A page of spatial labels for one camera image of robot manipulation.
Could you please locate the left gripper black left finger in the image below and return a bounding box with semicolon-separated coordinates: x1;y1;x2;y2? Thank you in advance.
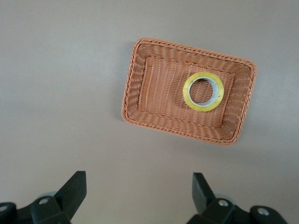
0;171;87;224

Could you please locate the brown wicker basket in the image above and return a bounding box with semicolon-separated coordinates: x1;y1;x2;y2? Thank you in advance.
121;36;258;147

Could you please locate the yellow tape roll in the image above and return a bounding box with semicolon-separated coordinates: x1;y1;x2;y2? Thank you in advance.
183;71;225;112

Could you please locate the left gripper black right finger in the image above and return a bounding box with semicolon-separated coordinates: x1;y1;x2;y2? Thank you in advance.
186;172;288;224

